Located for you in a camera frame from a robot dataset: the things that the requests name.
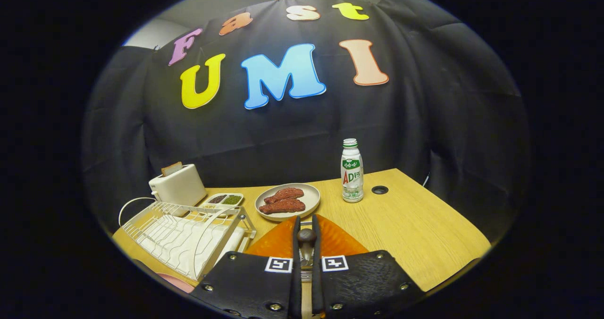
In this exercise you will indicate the beige round plate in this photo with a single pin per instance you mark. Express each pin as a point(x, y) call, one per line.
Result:
point(312, 198)

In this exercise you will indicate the pile of dark beans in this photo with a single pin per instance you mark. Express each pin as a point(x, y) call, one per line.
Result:
point(217, 199)

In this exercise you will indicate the toast bread slice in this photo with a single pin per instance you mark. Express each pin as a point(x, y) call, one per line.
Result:
point(171, 169)

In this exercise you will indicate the white drink bottle green label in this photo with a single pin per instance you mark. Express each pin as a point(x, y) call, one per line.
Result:
point(352, 177)

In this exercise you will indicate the pink plate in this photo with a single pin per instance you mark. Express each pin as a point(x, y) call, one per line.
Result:
point(177, 282)

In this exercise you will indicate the white toaster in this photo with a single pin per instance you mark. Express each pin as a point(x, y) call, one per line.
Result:
point(181, 189)

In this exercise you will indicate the pile of green beans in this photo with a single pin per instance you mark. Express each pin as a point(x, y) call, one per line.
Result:
point(231, 199)

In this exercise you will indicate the white divided tray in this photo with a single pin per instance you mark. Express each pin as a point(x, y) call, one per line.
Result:
point(241, 197)

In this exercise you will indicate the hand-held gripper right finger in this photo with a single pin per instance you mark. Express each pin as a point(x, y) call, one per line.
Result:
point(317, 290)

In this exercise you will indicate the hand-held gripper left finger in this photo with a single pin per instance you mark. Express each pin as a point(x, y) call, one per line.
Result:
point(296, 290)

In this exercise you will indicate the brown meat slice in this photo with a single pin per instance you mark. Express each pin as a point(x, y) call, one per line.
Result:
point(283, 206)
point(285, 194)

